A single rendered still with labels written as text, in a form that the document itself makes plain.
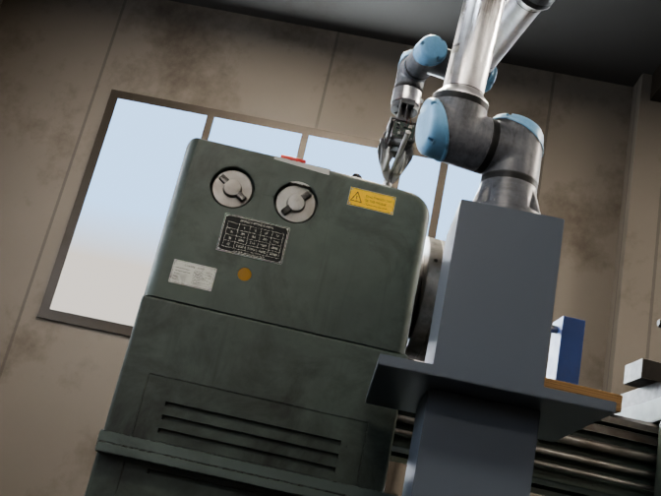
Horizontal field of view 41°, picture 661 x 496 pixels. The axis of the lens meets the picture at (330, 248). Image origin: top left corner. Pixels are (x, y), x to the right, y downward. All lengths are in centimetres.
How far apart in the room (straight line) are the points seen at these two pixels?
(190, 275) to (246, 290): 13
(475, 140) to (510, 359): 45
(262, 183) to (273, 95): 275
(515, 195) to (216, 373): 73
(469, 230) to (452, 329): 19
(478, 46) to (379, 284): 56
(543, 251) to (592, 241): 295
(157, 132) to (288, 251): 280
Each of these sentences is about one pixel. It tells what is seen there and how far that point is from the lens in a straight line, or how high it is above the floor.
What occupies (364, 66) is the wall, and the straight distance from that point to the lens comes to 486.
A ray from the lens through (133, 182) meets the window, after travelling 461.
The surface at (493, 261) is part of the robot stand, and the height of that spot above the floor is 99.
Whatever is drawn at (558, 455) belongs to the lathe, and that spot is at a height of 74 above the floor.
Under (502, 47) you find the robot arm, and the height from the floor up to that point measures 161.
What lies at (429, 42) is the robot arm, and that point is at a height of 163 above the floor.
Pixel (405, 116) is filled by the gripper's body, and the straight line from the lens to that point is 222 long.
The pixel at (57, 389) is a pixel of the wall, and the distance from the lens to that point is 440.
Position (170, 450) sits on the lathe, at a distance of 185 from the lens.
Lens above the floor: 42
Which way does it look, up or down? 19 degrees up
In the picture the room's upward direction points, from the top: 12 degrees clockwise
